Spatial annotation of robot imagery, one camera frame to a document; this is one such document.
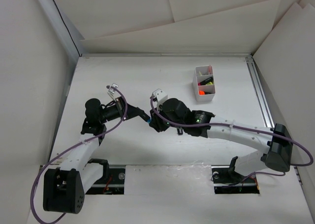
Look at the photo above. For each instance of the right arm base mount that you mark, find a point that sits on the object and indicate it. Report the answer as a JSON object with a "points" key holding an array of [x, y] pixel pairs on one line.
{"points": [[227, 181]]}

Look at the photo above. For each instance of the pink cap black highlighter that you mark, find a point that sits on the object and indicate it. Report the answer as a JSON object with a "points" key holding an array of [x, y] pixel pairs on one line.
{"points": [[204, 82]]}

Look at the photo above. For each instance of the aluminium rail right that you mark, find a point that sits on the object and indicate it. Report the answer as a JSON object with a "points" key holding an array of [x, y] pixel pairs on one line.
{"points": [[262, 101]]}

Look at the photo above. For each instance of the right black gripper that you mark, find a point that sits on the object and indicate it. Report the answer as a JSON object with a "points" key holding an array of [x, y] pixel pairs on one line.
{"points": [[157, 125]]}

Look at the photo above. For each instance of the blue tip black highlighter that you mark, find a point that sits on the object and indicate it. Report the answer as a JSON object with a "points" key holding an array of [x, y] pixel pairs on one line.
{"points": [[145, 117]]}

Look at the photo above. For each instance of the pink clear pen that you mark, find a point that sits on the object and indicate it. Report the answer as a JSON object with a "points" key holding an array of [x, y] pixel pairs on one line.
{"points": [[210, 70]]}

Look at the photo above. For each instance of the yellow cap black highlighter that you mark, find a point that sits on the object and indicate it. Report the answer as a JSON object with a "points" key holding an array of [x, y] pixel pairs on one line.
{"points": [[212, 81]]}

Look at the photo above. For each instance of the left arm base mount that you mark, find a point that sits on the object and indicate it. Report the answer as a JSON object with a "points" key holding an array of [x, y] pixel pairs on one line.
{"points": [[112, 181]]}

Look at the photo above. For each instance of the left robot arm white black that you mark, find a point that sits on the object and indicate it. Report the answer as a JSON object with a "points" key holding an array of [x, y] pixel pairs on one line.
{"points": [[65, 186]]}

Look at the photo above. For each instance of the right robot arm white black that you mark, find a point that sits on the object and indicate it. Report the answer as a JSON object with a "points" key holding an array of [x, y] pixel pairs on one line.
{"points": [[272, 146]]}

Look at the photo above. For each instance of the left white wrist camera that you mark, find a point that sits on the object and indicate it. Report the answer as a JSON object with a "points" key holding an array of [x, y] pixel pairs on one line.
{"points": [[111, 89]]}

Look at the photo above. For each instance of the orange tip black highlighter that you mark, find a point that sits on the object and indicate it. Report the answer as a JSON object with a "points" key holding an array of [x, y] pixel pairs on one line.
{"points": [[202, 93]]}

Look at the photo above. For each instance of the white compartment pen holder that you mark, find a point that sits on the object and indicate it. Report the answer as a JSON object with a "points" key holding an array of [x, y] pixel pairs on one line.
{"points": [[207, 88]]}

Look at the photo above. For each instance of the purple tip black highlighter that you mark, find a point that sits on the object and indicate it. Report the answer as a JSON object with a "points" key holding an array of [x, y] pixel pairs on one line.
{"points": [[180, 131]]}

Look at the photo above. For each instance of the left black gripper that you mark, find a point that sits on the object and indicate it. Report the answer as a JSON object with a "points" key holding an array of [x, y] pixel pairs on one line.
{"points": [[120, 105]]}

